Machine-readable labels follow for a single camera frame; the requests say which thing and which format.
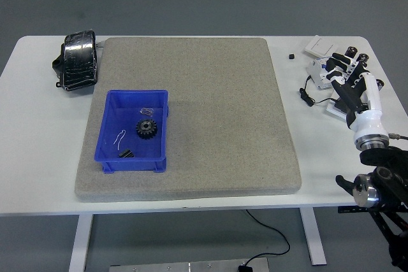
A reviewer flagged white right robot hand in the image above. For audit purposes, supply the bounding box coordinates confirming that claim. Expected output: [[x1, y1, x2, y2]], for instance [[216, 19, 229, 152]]
[[324, 52, 390, 141]]

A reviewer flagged large black gear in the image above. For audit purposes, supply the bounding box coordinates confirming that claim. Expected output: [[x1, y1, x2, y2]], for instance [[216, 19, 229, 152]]
[[135, 118, 157, 141]]

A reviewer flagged blue plastic box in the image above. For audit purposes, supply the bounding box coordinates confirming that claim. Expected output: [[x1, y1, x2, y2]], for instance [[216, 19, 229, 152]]
[[94, 89, 169, 173]]

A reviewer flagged black power adapter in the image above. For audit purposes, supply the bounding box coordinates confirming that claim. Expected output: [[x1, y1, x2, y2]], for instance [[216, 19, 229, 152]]
[[334, 99, 351, 115]]

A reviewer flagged white flat plate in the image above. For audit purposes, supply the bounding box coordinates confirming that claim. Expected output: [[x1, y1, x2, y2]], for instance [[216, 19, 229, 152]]
[[325, 89, 351, 123]]

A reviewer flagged white circuit breaker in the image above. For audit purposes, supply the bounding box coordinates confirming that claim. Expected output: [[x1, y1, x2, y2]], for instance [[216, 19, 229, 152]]
[[307, 56, 335, 90]]

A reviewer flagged white table leg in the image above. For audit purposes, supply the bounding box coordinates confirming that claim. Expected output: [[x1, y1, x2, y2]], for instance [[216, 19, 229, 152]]
[[68, 214, 94, 272], [298, 208, 327, 266]]

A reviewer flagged grey-brown felt mat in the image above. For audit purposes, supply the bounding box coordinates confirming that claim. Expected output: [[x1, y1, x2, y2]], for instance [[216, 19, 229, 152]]
[[74, 36, 303, 203]]

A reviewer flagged grey metal floor plate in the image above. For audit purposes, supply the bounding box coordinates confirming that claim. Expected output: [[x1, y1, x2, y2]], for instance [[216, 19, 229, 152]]
[[109, 257, 270, 272]]

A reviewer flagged black film-wrapped device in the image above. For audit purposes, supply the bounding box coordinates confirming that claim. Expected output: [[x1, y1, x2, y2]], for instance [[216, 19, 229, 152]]
[[51, 29, 99, 92]]

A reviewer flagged black adapter cord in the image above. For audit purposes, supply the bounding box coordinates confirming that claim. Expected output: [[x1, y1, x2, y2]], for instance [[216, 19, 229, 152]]
[[298, 75, 336, 107]]

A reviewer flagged white wall switch panel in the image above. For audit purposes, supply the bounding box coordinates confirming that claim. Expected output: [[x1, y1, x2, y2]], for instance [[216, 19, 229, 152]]
[[303, 34, 340, 58]]

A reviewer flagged black floor cable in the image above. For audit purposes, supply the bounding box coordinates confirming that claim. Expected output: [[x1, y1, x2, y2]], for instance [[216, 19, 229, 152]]
[[245, 210, 291, 266]]

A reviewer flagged thin white string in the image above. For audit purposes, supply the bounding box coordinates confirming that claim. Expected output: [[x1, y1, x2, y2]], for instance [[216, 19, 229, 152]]
[[113, 129, 127, 151]]

